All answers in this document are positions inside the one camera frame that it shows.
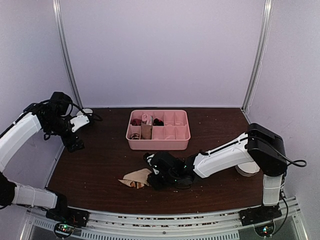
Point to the white scalloped bowl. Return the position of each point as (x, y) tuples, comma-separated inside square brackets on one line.
[(247, 169)]

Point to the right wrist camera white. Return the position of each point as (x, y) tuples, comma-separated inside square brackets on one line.
[(150, 159)]

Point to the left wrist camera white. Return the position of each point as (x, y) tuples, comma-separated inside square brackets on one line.
[(78, 122)]

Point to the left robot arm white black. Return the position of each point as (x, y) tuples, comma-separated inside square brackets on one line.
[(57, 116)]

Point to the dark bowl white inside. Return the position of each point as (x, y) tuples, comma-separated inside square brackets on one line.
[(85, 111)]

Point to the pink divided organizer box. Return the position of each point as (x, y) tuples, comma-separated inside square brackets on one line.
[(174, 135)]

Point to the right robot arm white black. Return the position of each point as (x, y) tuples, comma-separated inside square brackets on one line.
[(257, 149)]

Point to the argyle black red orange sock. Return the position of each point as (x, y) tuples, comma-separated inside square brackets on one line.
[(158, 122)]

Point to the striped beige green sock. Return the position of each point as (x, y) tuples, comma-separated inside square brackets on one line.
[(137, 179)]

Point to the rolled socks in box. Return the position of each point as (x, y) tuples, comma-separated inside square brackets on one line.
[(146, 126)]

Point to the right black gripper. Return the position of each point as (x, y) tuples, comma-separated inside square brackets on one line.
[(156, 185)]

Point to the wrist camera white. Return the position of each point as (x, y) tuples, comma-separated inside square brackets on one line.
[(150, 159), (78, 122)]

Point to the aluminium frame post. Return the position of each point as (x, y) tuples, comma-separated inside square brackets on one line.
[(261, 47), (65, 53)]

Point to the right aluminium frame post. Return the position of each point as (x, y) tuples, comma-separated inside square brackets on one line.
[(261, 47)]

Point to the left aluminium frame post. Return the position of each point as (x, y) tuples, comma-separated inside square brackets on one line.
[(65, 53)]

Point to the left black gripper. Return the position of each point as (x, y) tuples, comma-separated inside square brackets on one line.
[(75, 146)]

